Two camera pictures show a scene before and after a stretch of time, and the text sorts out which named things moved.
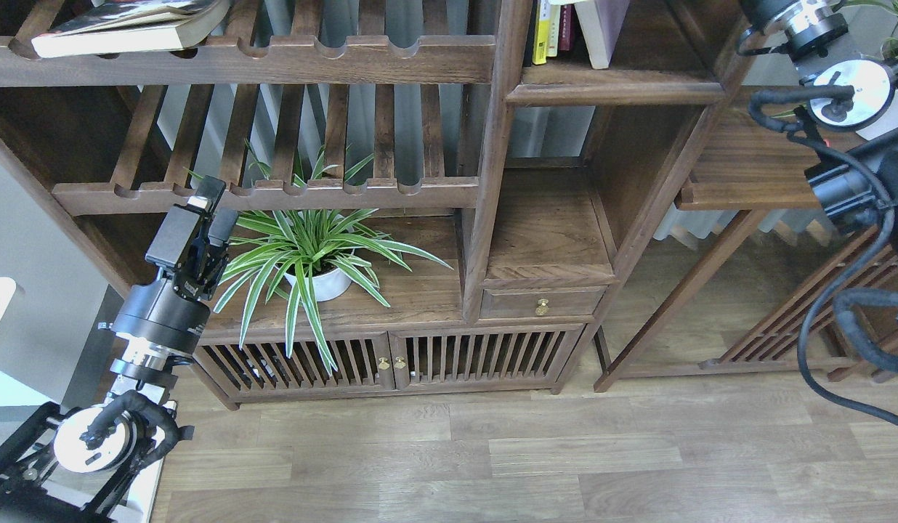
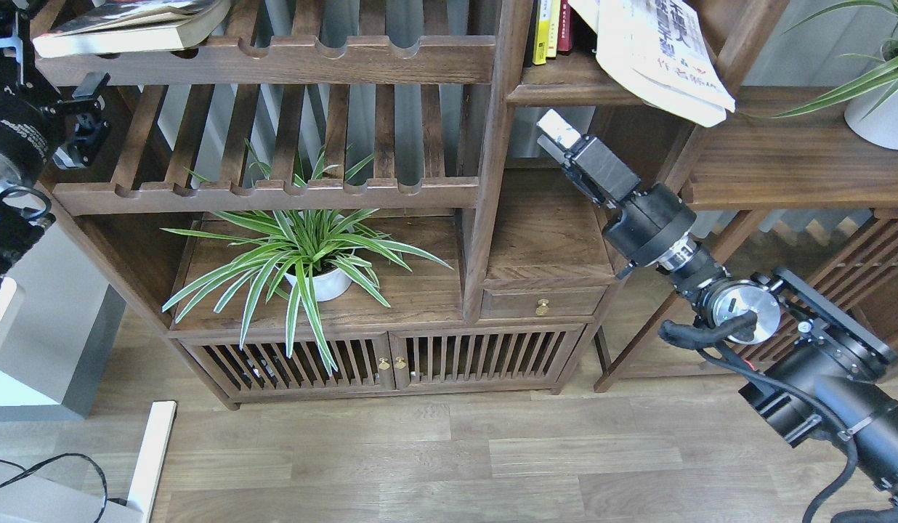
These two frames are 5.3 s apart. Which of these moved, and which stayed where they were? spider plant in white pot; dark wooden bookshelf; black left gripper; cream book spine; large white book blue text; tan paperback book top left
Moved: large white book blue text; black left gripper
Stayed: dark wooden bookshelf; cream book spine; tan paperback book top left; spider plant in white pot
